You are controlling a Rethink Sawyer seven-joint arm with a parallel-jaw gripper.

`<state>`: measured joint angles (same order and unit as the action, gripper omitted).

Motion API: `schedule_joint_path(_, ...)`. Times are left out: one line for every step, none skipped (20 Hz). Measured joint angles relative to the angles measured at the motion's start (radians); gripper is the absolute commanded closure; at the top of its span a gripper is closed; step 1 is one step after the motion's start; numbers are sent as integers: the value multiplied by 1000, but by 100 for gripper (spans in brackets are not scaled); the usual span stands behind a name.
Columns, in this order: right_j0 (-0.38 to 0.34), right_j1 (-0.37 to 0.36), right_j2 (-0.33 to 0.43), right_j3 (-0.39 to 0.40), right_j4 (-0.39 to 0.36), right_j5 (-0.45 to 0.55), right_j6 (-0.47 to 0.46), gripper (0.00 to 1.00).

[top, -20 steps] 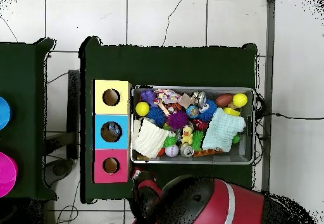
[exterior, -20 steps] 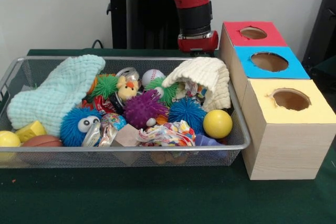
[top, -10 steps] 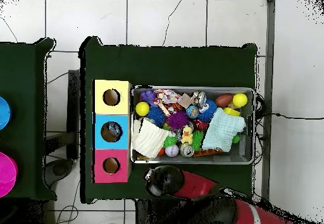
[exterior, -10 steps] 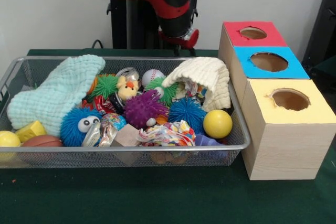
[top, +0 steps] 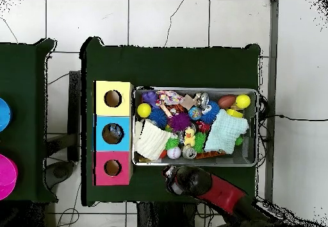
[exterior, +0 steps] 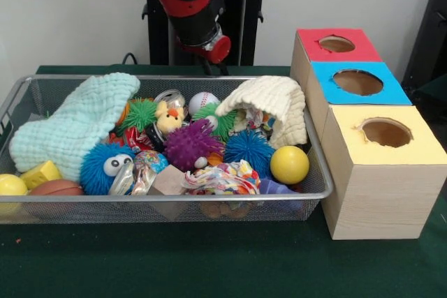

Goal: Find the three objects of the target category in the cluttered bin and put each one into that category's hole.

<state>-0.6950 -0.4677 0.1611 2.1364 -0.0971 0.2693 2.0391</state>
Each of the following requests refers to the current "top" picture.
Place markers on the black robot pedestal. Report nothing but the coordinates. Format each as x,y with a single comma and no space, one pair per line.
164,216

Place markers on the mint waffle cloth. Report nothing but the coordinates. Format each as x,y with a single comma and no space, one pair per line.
225,132

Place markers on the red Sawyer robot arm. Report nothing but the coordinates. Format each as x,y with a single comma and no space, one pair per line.
223,193

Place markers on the magenta round bowl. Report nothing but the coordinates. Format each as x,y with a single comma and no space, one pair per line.
6,177

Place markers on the wooden box with three holes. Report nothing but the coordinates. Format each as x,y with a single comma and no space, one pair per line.
100,160

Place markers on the dark green table cloth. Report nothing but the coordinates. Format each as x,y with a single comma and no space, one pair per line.
25,70
166,68

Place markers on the grey metal post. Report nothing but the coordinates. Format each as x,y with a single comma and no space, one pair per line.
273,45

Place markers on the grey rounded floor base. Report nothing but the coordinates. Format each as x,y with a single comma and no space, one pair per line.
60,171

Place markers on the cream waffle cloth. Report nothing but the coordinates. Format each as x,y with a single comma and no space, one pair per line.
152,141

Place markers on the white toy baseball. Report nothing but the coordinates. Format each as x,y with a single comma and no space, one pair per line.
174,152

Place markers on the blue round bowl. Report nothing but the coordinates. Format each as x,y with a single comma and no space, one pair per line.
4,115

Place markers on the yellow plastic ball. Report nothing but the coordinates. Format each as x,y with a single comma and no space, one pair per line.
243,101
144,110

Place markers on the silver mesh bin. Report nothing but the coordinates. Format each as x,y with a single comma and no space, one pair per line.
246,157

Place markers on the blue spiky ball with eyes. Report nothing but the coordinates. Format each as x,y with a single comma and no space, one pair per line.
210,111

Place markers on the purple spiky ball toy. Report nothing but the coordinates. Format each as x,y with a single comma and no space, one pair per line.
179,121

